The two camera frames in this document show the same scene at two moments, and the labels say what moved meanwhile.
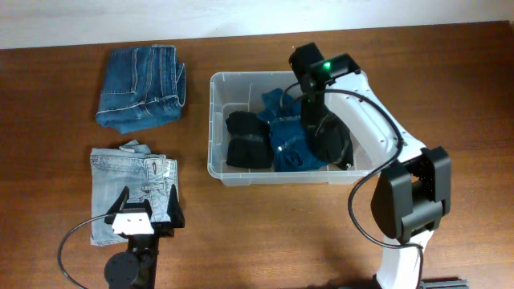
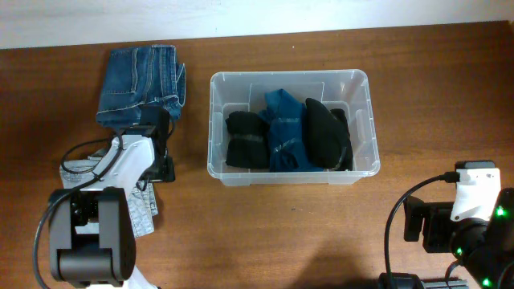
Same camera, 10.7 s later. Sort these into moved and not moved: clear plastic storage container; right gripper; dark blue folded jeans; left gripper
Moved: left gripper; right gripper
Not moved: dark blue folded jeans; clear plastic storage container
